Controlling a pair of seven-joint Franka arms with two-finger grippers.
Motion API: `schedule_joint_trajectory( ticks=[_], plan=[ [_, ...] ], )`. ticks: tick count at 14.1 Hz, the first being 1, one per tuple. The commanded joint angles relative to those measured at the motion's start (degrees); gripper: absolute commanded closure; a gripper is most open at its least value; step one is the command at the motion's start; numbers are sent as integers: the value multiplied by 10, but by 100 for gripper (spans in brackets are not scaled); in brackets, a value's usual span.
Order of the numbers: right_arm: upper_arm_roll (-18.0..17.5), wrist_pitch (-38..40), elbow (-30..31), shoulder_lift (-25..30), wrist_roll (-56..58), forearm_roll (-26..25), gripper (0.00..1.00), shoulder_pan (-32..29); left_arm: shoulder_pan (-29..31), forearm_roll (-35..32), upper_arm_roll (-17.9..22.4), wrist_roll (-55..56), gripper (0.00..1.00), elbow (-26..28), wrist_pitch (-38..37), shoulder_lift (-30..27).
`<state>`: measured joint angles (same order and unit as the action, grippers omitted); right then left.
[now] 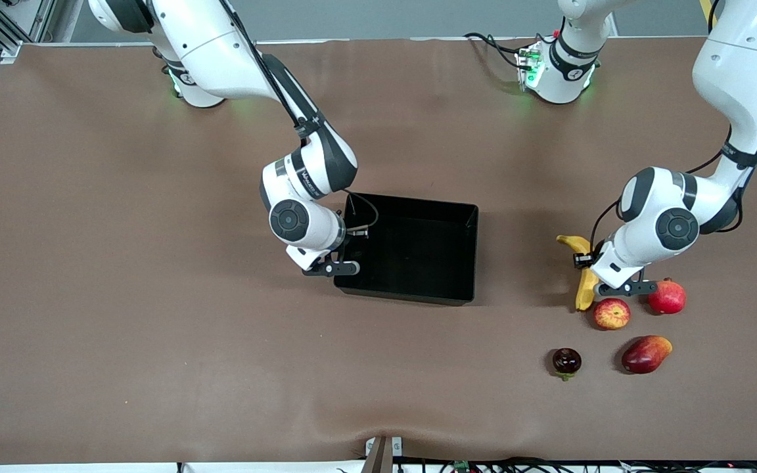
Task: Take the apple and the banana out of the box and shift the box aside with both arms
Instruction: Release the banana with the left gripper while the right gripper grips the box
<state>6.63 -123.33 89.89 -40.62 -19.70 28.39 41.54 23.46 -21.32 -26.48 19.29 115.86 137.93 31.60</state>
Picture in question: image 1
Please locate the yellow banana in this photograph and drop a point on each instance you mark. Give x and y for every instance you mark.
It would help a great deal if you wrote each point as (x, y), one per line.
(586, 292)

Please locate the red yellow apple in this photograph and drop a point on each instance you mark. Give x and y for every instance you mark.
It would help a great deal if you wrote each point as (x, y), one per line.
(612, 314)

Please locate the black plastic box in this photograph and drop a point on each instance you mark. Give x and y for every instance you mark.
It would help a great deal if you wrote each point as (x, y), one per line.
(411, 256)

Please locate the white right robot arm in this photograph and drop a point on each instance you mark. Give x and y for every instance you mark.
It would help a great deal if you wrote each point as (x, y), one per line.
(207, 46)

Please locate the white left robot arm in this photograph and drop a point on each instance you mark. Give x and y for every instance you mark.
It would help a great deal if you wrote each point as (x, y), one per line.
(740, 66)

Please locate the red pomegranate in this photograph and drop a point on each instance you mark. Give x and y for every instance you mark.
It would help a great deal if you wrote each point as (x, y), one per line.
(667, 299)

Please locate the red yellow mango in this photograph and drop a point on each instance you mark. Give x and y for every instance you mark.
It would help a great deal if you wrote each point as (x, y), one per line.
(644, 355)

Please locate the dark purple mangosteen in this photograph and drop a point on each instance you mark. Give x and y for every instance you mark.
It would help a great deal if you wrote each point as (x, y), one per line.
(566, 361)

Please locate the aluminium frame profile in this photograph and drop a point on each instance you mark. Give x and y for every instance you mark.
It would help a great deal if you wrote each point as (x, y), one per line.
(7, 51)

